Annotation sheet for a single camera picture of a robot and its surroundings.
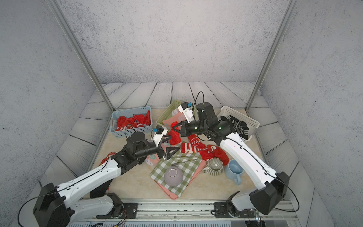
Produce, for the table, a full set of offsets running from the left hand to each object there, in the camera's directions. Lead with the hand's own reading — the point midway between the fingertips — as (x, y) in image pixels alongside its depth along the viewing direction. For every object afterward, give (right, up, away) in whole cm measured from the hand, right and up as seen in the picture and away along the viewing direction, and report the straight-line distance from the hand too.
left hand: (176, 144), depth 70 cm
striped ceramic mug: (+23, -17, +18) cm, 34 cm away
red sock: (-1, +4, -2) cm, 5 cm away
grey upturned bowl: (-2, -19, +9) cm, 21 cm away
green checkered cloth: (+6, -15, +19) cm, 26 cm away
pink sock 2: (-2, +14, +40) cm, 43 cm away
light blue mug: (+31, -16, +9) cm, 36 cm away
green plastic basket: (-5, +24, +49) cm, 54 cm away
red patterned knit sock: (+20, -9, +21) cm, 30 cm away
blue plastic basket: (-37, +3, +29) cm, 47 cm away
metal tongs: (0, -15, +20) cm, 25 cm away
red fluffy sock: (-32, +11, +35) cm, 48 cm away
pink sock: (-17, -13, +21) cm, 30 cm away
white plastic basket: (+54, +8, +36) cm, 65 cm away
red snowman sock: (-44, -12, +21) cm, 50 cm away
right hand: (-1, +8, -4) cm, 9 cm away
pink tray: (+7, -26, +11) cm, 29 cm away
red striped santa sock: (+6, -7, +25) cm, 26 cm away
